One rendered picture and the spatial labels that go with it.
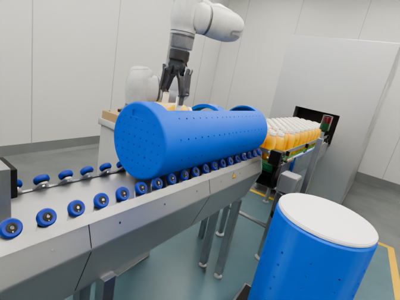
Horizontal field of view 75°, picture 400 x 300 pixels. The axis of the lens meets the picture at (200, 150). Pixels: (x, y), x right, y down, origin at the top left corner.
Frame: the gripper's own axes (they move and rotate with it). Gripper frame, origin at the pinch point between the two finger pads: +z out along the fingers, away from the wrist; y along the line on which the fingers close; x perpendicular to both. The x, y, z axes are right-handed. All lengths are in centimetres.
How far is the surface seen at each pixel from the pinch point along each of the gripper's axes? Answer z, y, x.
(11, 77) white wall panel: 32, 270, -37
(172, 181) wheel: 26.9, -11.5, 5.5
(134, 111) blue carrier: 3.5, 3.6, 14.6
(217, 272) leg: 118, -8, -68
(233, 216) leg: 72, -8, -68
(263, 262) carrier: 38, -52, 4
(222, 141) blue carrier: 12.8, -14.2, -20.6
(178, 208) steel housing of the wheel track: 38.8, -14.2, 1.8
